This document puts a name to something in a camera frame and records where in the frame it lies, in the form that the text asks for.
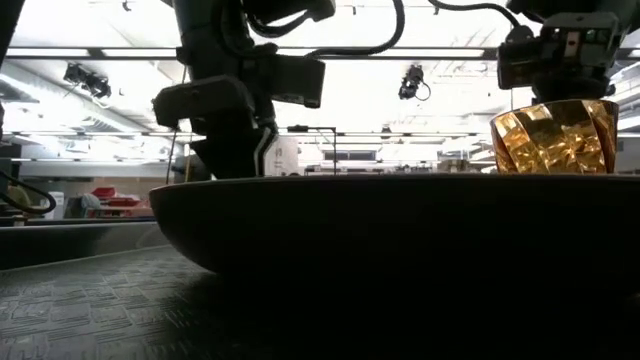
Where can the red storage bins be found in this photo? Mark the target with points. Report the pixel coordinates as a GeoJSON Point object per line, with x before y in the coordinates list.
{"type": "Point", "coordinates": [117, 199]}

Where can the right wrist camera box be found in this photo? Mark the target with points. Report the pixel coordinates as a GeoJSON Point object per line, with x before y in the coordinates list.
{"type": "Point", "coordinates": [520, 62]}

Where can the white container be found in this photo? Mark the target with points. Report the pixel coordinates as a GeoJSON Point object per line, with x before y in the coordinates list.
{"type": "Point", "coordinates": [56, 205]}

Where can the white box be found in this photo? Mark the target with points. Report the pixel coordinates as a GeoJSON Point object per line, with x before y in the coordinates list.
{"type": "Point", "coordinates": [282, 156]}

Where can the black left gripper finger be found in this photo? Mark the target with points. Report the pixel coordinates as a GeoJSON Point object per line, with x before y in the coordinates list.
{"type": "Point", "coordinates": [230, 155]}
{"type": "Point", "coordinates": [267, 140]}

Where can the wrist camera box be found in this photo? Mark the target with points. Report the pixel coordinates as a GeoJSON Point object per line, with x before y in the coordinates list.
{"type": "Point", "coordinates": [292, 80]}
{"type": "Point", "coordinates": [520, 62]}

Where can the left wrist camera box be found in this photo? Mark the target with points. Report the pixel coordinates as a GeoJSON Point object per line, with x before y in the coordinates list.
{"type": "Point", "coordinates": [292, 80]}

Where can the overhead hanging camera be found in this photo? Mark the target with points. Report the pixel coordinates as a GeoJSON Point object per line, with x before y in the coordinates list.
{"type": "Point", "coordinates": [412, 82]}

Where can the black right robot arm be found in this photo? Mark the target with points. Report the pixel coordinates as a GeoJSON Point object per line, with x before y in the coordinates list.
{"type": "Point", "coordinates": [575, 6]}

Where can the black upright frame post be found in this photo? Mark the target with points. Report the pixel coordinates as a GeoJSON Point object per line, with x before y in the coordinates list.
{"type": "Point", "coordinates": [10, 25]}

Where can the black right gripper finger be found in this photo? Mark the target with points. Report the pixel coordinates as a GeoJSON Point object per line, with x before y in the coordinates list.
{"type": "Point", "coordinates": [595, 89]}
{"type": "Point", "coordinates": [555, 91]}

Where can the black textured tray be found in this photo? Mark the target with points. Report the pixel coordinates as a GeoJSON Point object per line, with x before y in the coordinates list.
{"type": "Point", "coordinates": [100, 310]}

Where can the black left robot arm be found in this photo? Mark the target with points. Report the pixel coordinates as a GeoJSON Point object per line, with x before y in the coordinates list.
{"type": "Point", "coordinates": [215, 35]}

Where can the office chair with grey cloth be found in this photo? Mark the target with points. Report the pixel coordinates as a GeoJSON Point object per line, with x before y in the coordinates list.
{"type": "Point", "coordinates": [82, 205]}

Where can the black thin stand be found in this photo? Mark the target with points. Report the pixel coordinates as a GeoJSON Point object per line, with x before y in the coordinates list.
{"type": "Point", "coordinates": [320, 131]}

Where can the amber faceted glass cup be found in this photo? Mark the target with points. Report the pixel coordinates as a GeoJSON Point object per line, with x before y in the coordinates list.
{"type": "Point", "coordinates": [555, 145]}

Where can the black ceiling-mounted device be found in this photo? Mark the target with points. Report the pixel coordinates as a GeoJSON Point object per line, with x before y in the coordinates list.
{"type": "Point", "coordinates": [87, 80]}

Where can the horizontal overhead frame bar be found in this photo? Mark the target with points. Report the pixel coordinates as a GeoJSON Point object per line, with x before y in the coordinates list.
{"type": "Point", "coordinates": [100, 52]}

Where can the large dark bowl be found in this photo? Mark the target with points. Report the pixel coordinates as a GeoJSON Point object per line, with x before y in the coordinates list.
{"type": "Point", "coordinates": [400, 225]}

